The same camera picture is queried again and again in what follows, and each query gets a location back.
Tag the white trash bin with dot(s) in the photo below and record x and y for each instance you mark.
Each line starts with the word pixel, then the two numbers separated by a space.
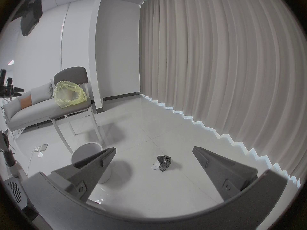
pixel 84 152

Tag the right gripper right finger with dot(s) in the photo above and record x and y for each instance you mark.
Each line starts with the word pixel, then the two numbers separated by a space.
pixel 223 174

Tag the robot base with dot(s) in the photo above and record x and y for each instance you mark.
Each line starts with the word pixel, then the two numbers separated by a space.
pixel 13 190

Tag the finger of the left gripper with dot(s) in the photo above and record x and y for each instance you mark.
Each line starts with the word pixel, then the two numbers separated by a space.
pixel 18 89

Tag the black plastic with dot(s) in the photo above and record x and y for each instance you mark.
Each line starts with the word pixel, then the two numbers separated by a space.
pixel 164 163

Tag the grey and white chair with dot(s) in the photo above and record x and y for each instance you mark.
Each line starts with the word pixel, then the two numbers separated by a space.
pixel 72 74

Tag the grey cushion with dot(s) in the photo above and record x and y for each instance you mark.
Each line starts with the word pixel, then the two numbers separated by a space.
pixel 42 92

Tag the white power strip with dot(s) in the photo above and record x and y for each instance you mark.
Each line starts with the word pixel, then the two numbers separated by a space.
pixel 36 149

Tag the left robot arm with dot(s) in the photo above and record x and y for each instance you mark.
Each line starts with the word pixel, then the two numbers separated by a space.
pixel 6 90

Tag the pale grey sofa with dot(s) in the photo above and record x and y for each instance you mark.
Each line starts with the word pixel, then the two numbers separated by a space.
pixel 24 116

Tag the clear printed wrapper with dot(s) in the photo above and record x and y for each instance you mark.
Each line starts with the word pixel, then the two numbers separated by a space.
pixel 154 166

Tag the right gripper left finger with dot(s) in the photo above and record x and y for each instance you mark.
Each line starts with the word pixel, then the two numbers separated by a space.
pixel 81 176

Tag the white curtain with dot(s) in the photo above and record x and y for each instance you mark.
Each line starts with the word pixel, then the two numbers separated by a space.
pixel 215 68

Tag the orange cushion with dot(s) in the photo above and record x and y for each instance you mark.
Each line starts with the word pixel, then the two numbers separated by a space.
pixel 26 102

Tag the yellow plastic bag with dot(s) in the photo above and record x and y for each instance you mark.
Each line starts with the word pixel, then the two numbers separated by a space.
pixel 68 94

